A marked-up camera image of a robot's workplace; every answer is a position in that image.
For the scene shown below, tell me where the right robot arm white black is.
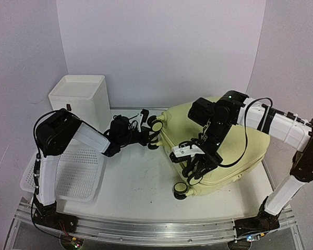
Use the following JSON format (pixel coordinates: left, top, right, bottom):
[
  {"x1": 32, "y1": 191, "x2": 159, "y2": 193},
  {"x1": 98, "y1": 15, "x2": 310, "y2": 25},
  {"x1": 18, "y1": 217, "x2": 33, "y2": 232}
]
[{"x1": 172, "y1": 91, "x2": 313, "y2": 231}]

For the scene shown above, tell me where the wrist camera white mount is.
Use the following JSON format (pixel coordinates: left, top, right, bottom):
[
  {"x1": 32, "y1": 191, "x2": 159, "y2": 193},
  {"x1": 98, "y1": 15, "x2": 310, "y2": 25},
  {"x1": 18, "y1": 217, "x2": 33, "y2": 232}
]
[
  {"x1": 169, "y1": 141, "x2": 205, "y2": 163},
  {"x1": 131, "y1": 109, "x2": 149, "y2": 132}
]

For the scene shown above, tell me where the white perforated plastic basket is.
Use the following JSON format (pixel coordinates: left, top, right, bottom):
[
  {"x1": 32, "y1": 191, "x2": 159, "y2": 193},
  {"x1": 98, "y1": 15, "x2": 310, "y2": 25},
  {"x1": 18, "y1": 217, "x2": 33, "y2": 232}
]
[{"x1": 20, "y1": 147, "x2": 106, "y2": 203}]

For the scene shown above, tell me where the white three-drawer storage cabinet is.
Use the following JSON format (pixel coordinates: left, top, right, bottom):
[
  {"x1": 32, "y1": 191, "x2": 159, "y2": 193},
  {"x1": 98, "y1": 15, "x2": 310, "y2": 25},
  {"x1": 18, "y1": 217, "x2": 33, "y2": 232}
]
[{"x1": 48, "y1": 75, "x2": 111, "y2": 132}]

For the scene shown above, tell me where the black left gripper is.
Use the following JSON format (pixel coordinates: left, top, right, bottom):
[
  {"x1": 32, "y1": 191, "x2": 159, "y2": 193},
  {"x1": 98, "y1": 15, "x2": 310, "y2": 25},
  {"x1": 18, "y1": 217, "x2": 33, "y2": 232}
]
[{"x1": 119, "y1": 126, "x2": 159, "y2": 146}]

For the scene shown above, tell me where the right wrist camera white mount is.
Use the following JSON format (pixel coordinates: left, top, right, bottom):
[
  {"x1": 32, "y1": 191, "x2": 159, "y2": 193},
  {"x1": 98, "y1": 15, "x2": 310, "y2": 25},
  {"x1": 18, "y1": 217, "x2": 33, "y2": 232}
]
[{"x1": 169, "y1": 141, "x2": 205, "y2": 163}]

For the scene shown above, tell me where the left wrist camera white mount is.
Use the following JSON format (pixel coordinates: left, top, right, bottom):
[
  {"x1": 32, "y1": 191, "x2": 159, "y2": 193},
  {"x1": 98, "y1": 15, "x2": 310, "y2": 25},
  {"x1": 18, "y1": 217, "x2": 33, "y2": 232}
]
[{"x1": 131, "y1": 109, "x2": 149, "y2": 132}]

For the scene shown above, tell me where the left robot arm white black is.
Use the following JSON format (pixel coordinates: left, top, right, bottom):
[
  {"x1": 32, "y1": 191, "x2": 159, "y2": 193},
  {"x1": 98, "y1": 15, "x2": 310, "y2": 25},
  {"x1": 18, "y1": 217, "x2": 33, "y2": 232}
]
[{"x1": 33, "y1": 108, "x2": 159, "y2": 208}]

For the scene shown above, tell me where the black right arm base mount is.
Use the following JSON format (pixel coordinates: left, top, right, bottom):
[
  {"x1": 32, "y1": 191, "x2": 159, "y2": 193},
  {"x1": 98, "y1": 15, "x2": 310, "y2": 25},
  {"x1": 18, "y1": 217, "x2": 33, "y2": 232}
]
[{"x1": 233, "y1": 197, "x2": 280, "y2": 239}]

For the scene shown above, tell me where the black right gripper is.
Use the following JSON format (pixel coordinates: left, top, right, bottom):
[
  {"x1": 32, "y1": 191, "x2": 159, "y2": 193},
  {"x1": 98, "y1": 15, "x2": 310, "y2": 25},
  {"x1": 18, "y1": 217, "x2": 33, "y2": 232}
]
[{"x1": 188, "y1": 120, "x2": 233, "y2": 179}]

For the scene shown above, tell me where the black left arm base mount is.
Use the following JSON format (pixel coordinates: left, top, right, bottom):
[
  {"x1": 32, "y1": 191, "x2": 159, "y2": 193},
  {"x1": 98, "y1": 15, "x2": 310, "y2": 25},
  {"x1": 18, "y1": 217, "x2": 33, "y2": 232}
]
[{"x1": 32, "y1": 202, "x2": 78, "y2": 233}]

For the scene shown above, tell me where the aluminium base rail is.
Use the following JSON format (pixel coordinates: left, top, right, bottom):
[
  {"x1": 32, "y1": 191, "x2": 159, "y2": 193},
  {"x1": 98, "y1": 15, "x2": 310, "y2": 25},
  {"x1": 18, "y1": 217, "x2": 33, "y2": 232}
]
[{"x1": 15, "y1": 200, "x2": 295, "y2": 243}]

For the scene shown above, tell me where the pale yellow hard-shell suitcase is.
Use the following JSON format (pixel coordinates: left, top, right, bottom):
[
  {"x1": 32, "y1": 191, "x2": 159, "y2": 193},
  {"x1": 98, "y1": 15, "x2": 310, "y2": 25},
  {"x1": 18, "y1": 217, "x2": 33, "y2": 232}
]
[{"x1": 149, "y1": 97, "x2": 270, "y2": 199}]

